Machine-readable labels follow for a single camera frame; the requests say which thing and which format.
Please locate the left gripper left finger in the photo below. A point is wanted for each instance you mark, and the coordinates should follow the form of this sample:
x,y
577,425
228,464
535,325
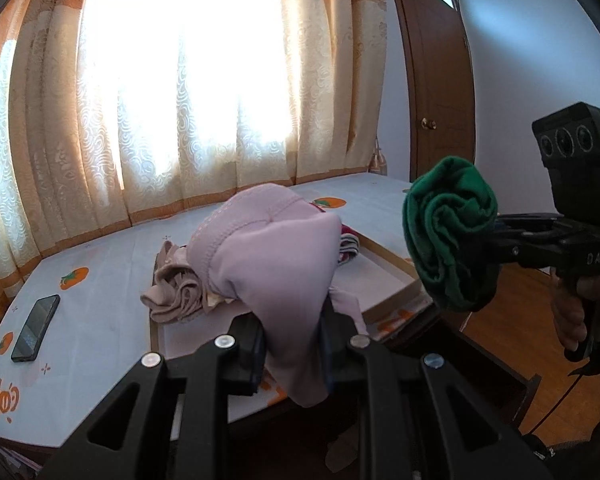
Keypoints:
x,y
167,419

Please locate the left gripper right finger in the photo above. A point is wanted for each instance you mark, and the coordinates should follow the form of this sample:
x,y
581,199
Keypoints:
x,y
434,404

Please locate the beige pink underwear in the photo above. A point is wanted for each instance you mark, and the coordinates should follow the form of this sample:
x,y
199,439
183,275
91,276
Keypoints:
x,y
176,293

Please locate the green underwear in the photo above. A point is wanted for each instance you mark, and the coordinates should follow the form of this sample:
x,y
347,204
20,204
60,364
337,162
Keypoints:
x,y
447,216

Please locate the mauve smooth underwear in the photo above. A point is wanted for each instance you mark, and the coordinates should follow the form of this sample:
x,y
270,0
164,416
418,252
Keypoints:
x,y
275,254

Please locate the person's right hand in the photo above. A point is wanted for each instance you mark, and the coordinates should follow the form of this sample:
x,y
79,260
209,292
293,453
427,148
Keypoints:
x,y
569,309

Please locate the white persimmon print tablecloth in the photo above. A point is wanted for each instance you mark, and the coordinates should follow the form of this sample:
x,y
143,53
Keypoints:
x,y
101,329

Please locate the black smartphone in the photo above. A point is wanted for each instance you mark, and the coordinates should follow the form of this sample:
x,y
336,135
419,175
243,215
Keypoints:
x,y
33,331

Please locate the brass door knob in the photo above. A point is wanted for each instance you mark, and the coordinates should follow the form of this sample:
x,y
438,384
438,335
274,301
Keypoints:
x,y
428,124

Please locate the brown wooden door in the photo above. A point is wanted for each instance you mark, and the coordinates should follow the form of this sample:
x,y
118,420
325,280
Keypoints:
x,y
440,82

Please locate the curtain tassel tieback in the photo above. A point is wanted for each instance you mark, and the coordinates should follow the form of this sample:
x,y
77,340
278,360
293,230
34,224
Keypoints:
x,y
378,163

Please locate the orange cream patterned curtain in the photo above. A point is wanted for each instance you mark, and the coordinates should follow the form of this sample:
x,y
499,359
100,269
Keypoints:
x,y
115,112

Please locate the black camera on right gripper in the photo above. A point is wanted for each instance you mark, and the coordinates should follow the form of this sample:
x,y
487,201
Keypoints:
x,y
569,143

